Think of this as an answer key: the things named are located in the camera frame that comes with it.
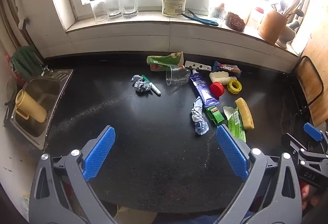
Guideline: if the wooden spatula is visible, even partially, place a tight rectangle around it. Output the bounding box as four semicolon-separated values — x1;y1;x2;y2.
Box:
284;0;305;18

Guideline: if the green drink carton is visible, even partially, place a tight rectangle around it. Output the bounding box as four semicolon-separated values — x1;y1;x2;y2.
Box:
147;51;185;72

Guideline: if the yellow plastic pitcher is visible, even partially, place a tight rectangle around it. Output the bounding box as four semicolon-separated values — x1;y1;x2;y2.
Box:
15;89;48;123

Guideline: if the small green box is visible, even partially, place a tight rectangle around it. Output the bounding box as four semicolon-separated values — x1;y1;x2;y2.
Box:
205;105;226;126

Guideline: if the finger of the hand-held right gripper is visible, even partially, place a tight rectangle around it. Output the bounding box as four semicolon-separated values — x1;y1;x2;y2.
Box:
280;132;308;161
303;122;328;155

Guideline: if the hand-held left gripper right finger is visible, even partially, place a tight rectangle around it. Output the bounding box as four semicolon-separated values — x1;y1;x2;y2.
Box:
216;124;303;224

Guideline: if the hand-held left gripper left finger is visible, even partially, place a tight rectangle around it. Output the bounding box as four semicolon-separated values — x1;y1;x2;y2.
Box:
29;125;118;224

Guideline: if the large wooden board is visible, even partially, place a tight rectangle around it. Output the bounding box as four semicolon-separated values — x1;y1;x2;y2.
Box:
306;0;328;128

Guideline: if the yellow sponge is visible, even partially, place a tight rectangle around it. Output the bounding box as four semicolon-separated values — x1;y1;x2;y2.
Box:
235;97;255;130

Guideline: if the blue red snack wrapper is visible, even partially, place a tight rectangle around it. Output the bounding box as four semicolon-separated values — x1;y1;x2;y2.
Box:
212;61;242;78

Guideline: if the jar with red lid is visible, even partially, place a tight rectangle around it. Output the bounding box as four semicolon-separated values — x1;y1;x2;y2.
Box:
247;7;265;30

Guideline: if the glass jar with dark lid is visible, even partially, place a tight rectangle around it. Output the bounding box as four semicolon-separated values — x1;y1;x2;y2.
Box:
89;0;107;23

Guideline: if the wooden tray with black rim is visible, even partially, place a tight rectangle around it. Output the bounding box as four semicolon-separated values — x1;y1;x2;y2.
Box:
293;55;324;112

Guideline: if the wooden utensil holder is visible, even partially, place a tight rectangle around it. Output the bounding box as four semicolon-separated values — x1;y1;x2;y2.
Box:
257;9;288;45

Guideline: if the clear plastic bag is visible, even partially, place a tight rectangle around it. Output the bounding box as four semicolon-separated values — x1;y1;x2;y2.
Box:
209;3;227;20

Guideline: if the purple tube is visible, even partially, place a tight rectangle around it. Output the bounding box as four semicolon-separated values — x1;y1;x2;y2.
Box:
190;69;220;108

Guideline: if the red bottle cap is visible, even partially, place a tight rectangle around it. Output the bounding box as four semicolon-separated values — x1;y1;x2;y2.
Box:
210;82;225;98

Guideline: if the clear plastic cup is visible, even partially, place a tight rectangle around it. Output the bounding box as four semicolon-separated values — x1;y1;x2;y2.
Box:
165;65;191;86

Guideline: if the green white marker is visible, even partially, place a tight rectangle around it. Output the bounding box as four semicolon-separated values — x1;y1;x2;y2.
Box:
141;75;161;96

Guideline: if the green dish cloth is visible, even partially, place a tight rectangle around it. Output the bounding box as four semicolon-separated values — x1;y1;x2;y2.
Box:
11;45;43;81

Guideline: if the clear drinking glass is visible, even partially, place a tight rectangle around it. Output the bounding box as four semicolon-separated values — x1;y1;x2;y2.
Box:
105;0;123;21
120;0;139;19

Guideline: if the small crumpled foil ball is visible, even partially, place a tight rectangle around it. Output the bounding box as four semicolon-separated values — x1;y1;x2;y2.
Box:
131;75;151;93

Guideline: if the person's right hand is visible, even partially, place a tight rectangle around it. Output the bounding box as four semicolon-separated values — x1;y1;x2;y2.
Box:
300;182;317;212

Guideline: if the green striped packet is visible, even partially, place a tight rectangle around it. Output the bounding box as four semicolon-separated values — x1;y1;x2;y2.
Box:
227;109;247;142

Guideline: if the blue handled peeler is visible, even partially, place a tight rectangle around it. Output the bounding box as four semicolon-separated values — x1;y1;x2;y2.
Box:
181;9;219;27

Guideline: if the long crumpled foil wrapper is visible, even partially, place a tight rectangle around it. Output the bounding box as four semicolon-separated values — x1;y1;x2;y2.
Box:
190;96;209;136

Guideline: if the steel faucet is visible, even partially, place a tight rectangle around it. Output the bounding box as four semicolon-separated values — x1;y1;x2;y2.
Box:
40;65;55;76

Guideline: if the yellow tape spool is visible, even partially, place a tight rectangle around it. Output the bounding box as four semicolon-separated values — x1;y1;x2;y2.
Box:
227;79;241;94

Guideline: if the steel sink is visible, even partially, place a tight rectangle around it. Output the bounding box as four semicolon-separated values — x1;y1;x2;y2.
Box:
4;69;75;153

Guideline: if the silver blister pack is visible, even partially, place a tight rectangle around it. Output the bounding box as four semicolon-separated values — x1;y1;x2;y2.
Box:
184;61;213;71

